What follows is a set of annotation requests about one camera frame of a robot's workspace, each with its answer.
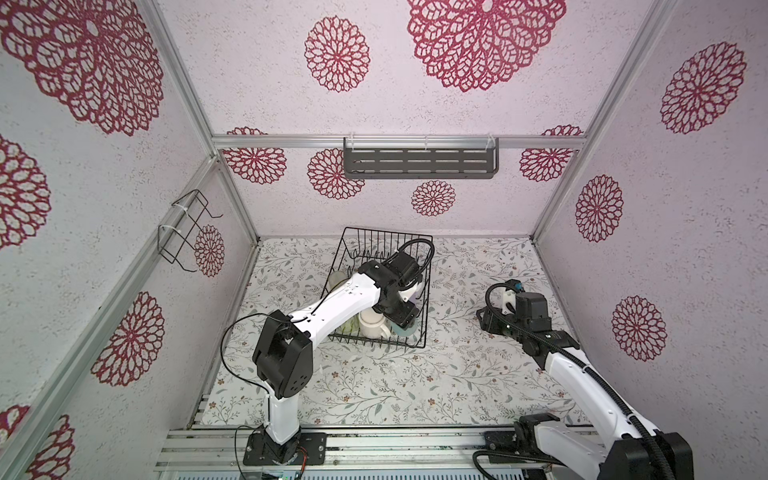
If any red and white mug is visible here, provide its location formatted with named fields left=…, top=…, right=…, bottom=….
left=357, top=308, right=391, bottom=339

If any teal plastic cup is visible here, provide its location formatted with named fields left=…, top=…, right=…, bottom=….
left=389, top=319, right=420, bottom=337

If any light green glass cup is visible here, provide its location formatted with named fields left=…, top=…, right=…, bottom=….
left=340, top=315, right=359, bottom=336

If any frosted pale green cup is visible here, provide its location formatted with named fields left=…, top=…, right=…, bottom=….
left=328, top=270, right=349, bottom=292

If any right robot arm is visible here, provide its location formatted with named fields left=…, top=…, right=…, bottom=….
left=476, top=307, right=694, bottom=479

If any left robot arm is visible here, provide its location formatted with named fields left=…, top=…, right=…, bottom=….
left=253, top=253, right=427, bottom=446

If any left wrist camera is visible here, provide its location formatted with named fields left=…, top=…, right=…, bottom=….
left=384, top=251, right=423, bottom=290

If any black wire dish rack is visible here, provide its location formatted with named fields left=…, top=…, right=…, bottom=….
left=322, top=227, right=434, bottom=349

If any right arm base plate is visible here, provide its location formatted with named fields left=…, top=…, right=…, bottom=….
left=483, top=429, right=536, bottom=464

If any grey wall shelf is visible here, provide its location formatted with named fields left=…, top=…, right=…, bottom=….
left=342, top=138, right=499, bottom=180

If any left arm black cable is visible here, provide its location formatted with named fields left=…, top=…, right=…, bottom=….
left=219, top=237, right=436, bottom=480

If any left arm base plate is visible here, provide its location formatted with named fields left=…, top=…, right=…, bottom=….
left=243, top=430, right=328, bottom=467

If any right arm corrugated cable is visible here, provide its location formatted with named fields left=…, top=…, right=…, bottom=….
left=471, top=280, right=678, bottom=480

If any black wire wall holder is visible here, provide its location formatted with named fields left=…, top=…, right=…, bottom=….
left=156, top=189, right=226, bottom=278

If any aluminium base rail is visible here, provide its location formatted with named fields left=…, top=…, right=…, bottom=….
left=153, top=425, right=659, bottom=480

